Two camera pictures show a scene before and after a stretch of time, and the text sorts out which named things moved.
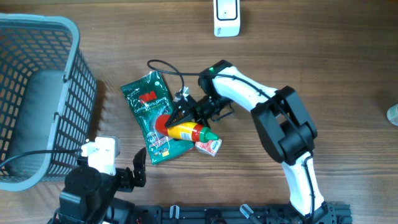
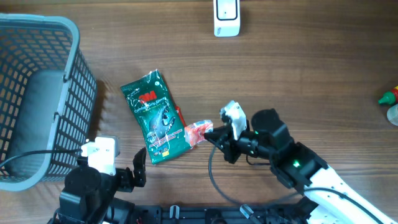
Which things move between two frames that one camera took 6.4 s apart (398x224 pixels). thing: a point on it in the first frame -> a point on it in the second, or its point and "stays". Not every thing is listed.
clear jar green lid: x=392 y=114 stays
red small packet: x=211 y=147 -> x=194 y=132
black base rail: x=240 y=214 stays
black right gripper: x=188 y=111 -> x=228 y=146
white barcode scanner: x=226 y=18 stays
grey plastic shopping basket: x=48 y=91 stays
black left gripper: x=127 y=182 stays
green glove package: x=152 y=98 stays
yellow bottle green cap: x=189 y=131 -> x=390 y=98
